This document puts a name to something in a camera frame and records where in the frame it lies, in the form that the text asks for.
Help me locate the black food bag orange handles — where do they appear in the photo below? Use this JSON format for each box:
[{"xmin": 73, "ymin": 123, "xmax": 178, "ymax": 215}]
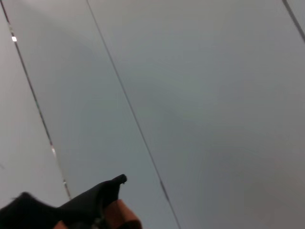
[{"xmin": 0, "ymin": 174, "xmax": 142, "ymax": 229}]

